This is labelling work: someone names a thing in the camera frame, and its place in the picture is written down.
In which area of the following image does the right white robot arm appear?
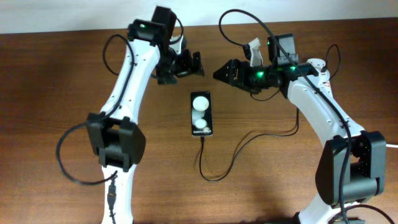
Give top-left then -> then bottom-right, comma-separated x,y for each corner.
213,34 -> 386,223

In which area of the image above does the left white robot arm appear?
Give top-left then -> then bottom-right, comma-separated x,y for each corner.
85,20 -> 204,223

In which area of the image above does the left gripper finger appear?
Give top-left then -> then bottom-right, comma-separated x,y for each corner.
191,52 -> 205,77
177,49 -> 192,77

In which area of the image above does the black Galaxy smartphone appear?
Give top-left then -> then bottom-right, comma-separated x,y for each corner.
190,91 -> 213,136

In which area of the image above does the black charging cable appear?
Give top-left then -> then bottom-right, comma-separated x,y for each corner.
198,44 -> 341,183

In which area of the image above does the white power strip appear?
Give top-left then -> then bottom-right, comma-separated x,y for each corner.
307,58 -> 333,98

